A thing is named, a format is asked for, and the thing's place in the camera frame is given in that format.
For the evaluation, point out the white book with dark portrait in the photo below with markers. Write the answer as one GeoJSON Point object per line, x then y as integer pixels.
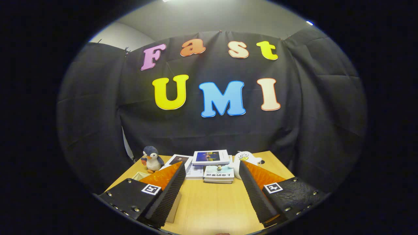
{"type": "Point", "coordinates": [178, 160]}

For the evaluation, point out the white duck plush toy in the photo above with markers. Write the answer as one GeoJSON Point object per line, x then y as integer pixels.
{"type": "Point", "coordinates": [243, 158]}

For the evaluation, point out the beige storage box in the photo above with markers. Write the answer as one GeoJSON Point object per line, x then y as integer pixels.
{"type": "Point", "coordinates": [173, 209]}

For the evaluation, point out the grey penguin plush toy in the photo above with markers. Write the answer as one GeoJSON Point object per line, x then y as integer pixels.
{"type": "Point", "coordinates": [153, 161]}

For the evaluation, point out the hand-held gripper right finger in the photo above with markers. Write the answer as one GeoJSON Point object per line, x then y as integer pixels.
{"type": "Point", "coordinates": [258, 199]}

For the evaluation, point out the thin white book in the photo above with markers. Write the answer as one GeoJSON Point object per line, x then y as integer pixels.
{"type": "Point", "coordinates": [194, 172]}

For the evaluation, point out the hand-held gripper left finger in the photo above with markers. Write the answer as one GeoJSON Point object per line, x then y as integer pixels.
{"type": "Point", "coordinates": [166, 199]}

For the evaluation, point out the book with blue cover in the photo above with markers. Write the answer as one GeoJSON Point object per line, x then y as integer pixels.
{"type": "Point", "coordinates": [210, 157]}

